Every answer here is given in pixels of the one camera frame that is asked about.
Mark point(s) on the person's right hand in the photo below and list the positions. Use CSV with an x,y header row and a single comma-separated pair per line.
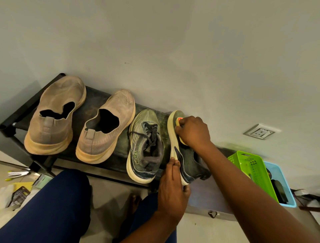
x,y
193,132

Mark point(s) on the person's left hand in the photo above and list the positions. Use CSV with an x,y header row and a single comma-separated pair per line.
x,y
172,195

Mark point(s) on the yellow-edged shoe shine sponge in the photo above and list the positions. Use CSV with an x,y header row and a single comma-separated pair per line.
x,y
178,120

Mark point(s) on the green sneaker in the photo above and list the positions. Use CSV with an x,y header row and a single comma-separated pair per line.
x,y
142,150
190,162

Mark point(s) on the beige suede shoe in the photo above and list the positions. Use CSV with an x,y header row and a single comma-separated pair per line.
x,y
50,130
120,102

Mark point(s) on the pale teal packet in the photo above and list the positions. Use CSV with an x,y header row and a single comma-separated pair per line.
x,y
42,180

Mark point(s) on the small dark packet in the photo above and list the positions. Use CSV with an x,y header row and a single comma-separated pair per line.
x,y
18,196

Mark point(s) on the person's right forearm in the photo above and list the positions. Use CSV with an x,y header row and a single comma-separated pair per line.
x,y
250,200

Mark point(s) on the person's left foot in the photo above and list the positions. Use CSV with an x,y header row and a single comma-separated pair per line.
x,y
133,202

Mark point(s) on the green plastic basket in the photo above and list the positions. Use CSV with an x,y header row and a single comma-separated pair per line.
x,y
255,167

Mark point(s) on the round black polish tin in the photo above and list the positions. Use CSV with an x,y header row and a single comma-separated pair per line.
x,y
268,173

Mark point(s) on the light blue plastic basket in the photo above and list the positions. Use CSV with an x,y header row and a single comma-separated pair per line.
x,y
277,172

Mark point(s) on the black metal shoe rack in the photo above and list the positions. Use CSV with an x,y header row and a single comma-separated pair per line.
x,y
95,100

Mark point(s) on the grey furniture base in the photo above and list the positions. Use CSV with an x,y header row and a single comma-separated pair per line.
x,y
301,192

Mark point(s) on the dark blue trousers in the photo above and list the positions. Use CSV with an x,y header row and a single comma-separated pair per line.
x,y
50,207

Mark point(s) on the brown wooden furniture leg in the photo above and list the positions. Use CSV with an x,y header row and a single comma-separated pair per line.
x,y
310,208

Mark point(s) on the white wall socket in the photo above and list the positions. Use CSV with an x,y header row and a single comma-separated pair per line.
x,y
261,132

